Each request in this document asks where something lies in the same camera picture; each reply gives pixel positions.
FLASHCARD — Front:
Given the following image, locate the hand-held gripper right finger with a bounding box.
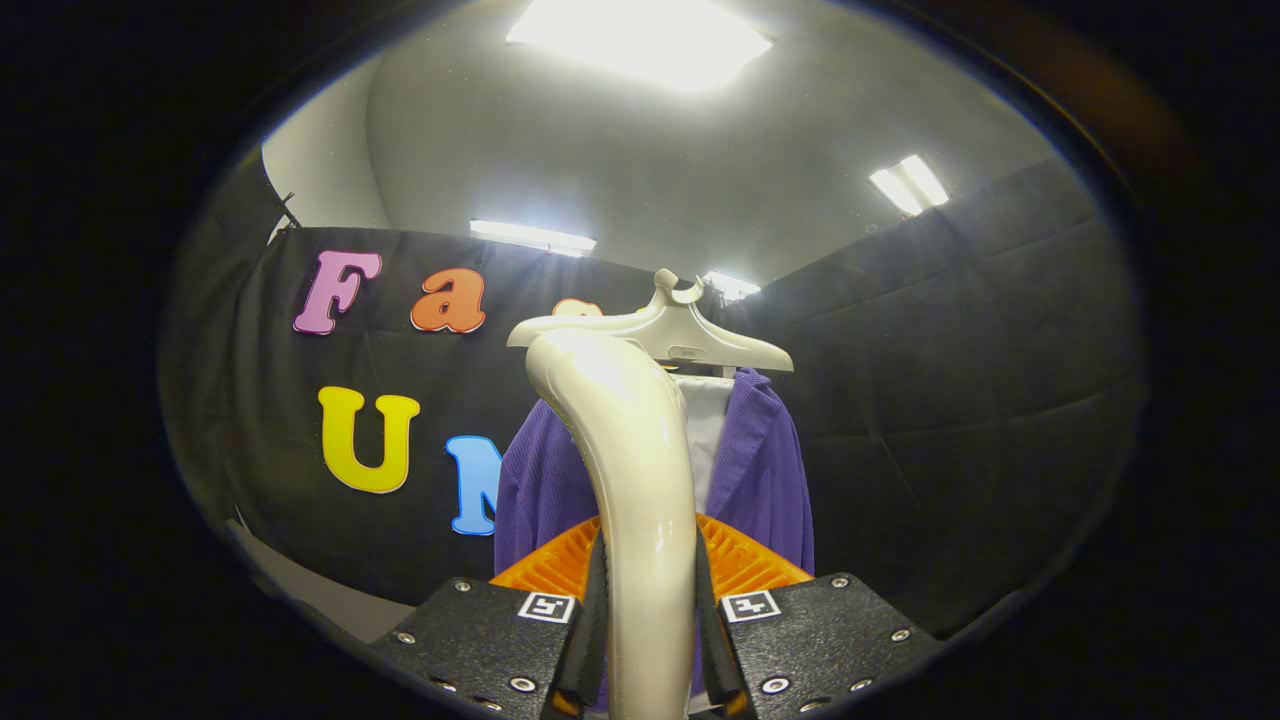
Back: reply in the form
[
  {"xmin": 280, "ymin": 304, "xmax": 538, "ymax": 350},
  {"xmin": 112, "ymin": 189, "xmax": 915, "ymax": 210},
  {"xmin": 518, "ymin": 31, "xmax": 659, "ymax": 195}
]
[{"xmin": 692, "ymin": 512, "xmax": 944, "ymax": 720}]

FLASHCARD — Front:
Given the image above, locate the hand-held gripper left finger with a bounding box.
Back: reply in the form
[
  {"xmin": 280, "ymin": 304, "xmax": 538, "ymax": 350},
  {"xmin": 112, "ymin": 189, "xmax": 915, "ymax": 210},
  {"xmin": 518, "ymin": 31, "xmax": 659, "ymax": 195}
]
[{"xmin": 369, "ymin": 514, "xmax": 612, "ymax": 720}]

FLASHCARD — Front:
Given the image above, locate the white garment steamer head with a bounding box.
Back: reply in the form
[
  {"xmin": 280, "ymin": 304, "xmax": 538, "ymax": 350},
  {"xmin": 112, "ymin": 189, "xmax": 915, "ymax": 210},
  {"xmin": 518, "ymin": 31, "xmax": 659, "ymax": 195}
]
[{"xmin": 524, "ymin": 327, "xmax": 699, "ymax": 720}]

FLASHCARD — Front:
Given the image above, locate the purple corduroy jacket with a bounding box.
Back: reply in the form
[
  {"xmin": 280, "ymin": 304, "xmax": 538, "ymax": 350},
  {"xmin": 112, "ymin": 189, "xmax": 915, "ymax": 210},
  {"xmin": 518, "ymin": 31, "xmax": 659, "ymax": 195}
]
[{"xmin": 492, "ymin": 366, "xmax": 817, "ymax": 603}]

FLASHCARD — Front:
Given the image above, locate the white shirt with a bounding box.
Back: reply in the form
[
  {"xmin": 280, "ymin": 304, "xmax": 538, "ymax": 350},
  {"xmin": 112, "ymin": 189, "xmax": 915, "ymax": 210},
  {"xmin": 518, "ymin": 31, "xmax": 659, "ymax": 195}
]
[{"xmin": 674, "ymin": 374, "xmax": 737, "ymax": 517}]

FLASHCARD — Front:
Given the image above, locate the white clothes hanger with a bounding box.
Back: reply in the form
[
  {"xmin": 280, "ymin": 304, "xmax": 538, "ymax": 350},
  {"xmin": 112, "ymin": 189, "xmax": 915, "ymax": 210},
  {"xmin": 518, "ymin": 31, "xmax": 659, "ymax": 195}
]
[{"xmin": 505, "ymin": 267, "xmax": 796, "ymax": 375}]

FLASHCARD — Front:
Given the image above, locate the grey cabinet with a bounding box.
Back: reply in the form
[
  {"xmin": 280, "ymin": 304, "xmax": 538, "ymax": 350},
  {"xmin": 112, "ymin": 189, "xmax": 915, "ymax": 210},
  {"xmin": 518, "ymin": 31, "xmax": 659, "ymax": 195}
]
[{"xmin": 228, "ymin": 518, "xmax": 418, "ymax": 644}]

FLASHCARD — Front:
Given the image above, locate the small ceiling light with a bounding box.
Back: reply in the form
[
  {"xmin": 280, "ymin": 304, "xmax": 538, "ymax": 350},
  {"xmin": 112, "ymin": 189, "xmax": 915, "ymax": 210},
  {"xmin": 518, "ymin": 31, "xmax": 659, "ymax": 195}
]
[{"xmin": 703, "ymin": 270, "xmax": 763, "ymax": 303}]

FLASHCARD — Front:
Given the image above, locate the long ceiling light strip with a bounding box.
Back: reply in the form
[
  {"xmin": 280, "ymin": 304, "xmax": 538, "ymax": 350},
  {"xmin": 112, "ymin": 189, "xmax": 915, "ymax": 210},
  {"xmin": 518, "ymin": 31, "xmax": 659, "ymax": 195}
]
[{"xmin": 469, "ymin": 219, "xmax": 598, "ymax": 259}]

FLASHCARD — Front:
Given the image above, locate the double ceiling light panel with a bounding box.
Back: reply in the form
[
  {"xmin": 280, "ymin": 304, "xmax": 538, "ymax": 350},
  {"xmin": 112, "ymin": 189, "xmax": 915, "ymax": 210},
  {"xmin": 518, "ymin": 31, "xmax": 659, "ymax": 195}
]
[{"xmin": 868, "ymin": 153, "xmax": 951, "ymax": 218}]

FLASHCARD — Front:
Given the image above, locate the large square ceiling light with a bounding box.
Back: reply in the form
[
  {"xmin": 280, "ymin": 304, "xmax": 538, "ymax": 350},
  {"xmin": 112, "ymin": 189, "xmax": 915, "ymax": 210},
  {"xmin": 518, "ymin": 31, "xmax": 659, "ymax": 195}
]
[{"xmin": 504, "ymin": 0, "xmax": 774, "ymax": 95}]

